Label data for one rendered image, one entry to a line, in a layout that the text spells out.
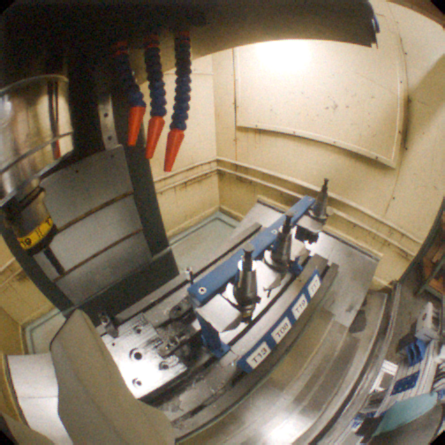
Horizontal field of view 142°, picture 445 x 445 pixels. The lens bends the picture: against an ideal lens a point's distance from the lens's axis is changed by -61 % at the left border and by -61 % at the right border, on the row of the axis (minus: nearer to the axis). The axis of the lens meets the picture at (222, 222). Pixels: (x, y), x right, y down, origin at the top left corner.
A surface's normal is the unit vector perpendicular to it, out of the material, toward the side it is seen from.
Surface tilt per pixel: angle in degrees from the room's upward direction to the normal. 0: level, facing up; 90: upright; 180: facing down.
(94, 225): 90
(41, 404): 24
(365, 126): 90
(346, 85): 90
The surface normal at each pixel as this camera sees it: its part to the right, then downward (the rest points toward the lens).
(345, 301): -0.33, -0.56
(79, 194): 0.72, 0.44
